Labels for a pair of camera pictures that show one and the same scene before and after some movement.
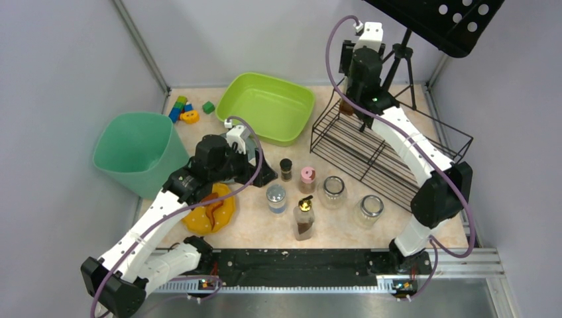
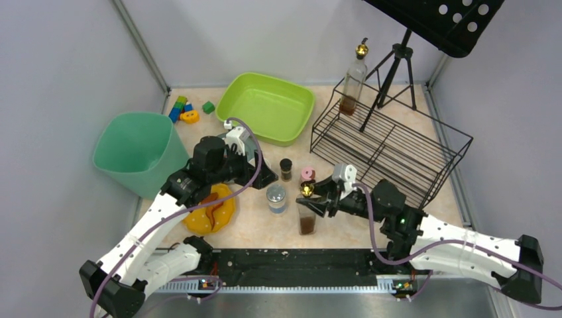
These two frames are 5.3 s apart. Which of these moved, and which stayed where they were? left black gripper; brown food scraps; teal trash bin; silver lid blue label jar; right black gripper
Moved: right black gripper
Stayed: silver lid blue label jar; left black gripper; teal trash bin; brown food scraps
